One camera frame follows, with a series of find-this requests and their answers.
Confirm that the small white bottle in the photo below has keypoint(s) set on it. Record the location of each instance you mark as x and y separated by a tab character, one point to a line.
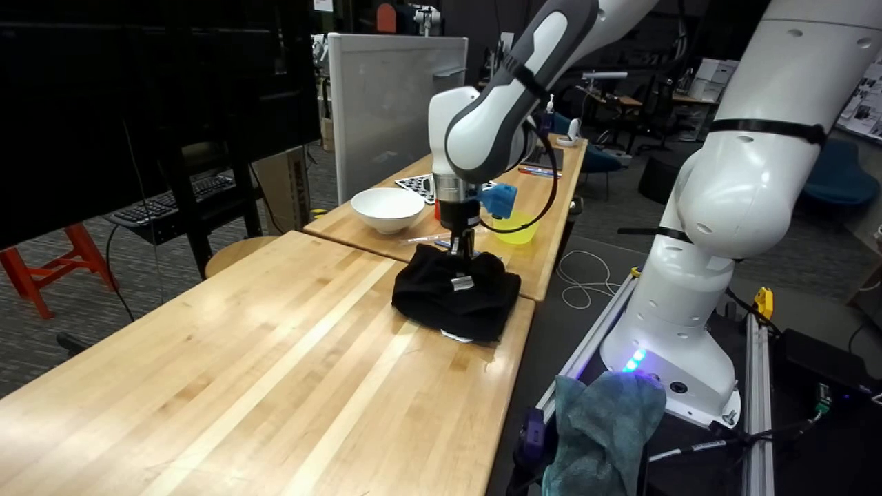
575	127

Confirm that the brown cardboard panel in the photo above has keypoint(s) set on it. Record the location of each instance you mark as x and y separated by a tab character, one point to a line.
286	187

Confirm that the round wooden stool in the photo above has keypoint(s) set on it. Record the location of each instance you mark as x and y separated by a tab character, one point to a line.
235	252

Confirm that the thin white stick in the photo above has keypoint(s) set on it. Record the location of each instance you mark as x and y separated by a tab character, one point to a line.
425	237

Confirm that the white bowl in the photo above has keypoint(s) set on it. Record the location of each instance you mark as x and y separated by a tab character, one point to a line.
388	208

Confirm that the black towel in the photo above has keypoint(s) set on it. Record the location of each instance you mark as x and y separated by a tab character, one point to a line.
458	303

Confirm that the teal cloth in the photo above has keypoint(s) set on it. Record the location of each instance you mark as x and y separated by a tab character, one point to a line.
597	431

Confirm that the aluminium extrusion rail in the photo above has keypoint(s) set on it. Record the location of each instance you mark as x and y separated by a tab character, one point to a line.
758	403
593	340

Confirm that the blue seat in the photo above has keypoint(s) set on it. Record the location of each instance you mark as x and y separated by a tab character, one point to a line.
841	180

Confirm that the white background boxes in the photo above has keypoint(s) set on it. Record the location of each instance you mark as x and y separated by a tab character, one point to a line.
711	77

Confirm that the dark laptop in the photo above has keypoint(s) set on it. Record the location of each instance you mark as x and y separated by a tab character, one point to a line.
549	160

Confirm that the red and blue markers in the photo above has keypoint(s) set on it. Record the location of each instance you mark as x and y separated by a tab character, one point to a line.
542	172

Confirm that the black power box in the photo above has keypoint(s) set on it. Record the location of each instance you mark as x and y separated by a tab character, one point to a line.
823	358

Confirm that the yellow plastic bowl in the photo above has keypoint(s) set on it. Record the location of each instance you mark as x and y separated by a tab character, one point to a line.
524	233

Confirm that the black chair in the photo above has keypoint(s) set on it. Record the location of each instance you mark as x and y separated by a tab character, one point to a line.
188	209

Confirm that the blue wrist camera housing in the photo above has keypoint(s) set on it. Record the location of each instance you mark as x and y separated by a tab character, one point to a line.
499	200

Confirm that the white paper poster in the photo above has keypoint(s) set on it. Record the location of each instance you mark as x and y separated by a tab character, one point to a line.
863	110

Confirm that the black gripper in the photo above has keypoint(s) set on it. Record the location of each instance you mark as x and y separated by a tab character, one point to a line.
458	209

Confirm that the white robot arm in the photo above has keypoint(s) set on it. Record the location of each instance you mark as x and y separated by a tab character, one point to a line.
735	183

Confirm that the purple clamp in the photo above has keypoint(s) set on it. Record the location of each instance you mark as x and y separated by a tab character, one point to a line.
532	431

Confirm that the yellow clamp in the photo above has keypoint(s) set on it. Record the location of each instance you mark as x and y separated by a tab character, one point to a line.
762	300

